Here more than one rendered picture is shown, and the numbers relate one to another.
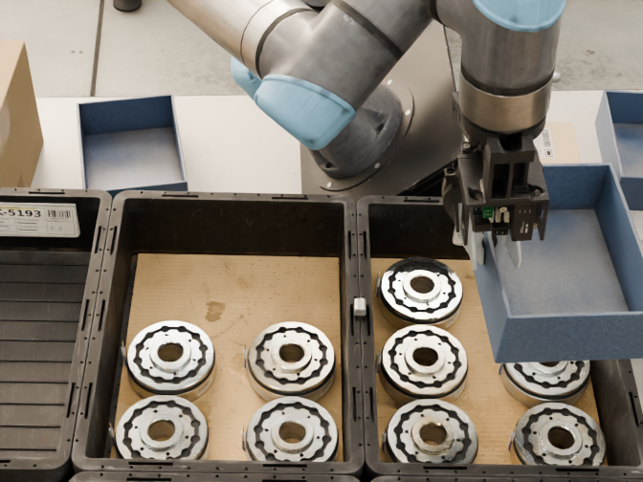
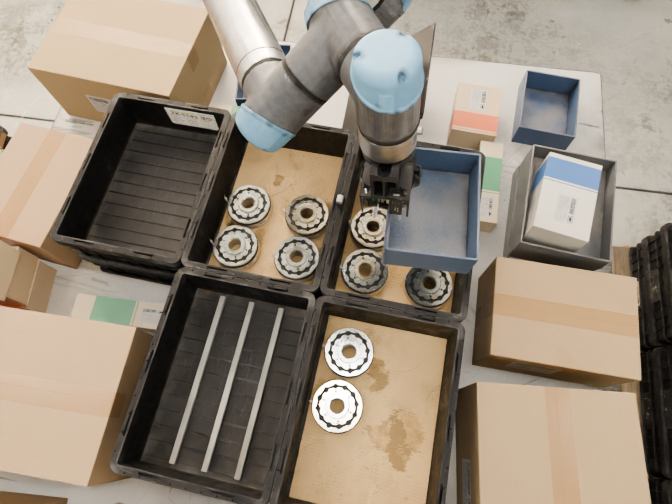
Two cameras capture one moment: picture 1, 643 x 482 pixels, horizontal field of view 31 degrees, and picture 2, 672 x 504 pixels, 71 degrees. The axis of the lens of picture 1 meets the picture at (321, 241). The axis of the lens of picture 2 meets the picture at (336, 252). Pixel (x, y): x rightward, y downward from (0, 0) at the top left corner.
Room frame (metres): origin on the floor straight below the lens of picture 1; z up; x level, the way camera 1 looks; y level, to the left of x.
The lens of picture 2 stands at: (0.38, -0.18, 1.85)
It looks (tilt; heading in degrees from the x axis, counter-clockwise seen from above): 69 degrees down; 19
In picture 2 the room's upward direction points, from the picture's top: 4 degrees counter-clockwise
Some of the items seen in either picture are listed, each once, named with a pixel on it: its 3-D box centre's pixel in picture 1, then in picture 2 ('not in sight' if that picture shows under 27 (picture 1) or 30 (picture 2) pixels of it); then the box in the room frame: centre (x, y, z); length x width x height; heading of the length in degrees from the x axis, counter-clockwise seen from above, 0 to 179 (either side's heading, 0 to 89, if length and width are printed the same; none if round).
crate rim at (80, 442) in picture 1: (227, 323); (272, 196); (0.81, 0.10, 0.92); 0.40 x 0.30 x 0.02; 2
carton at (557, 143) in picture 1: (536, 174); (473, 117); (1.27, -0.32, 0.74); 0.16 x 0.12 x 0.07; 2
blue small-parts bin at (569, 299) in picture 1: (555, 258); (431, 208); (0.77, -0.23, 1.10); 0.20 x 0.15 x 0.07; 7
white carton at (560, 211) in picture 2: not in sight; (560, 204); (0.99, -0.54, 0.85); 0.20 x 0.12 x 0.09; 175
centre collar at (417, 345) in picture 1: (425, 357); (373, 226); (0.82, -0.13, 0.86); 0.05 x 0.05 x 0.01
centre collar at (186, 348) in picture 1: (170, 353); (248, 203); (0.81, 0.17, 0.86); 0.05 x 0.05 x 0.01
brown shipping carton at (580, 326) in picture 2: not in sight; (550, 323); (0.72, -0.57, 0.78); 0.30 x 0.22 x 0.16; 94
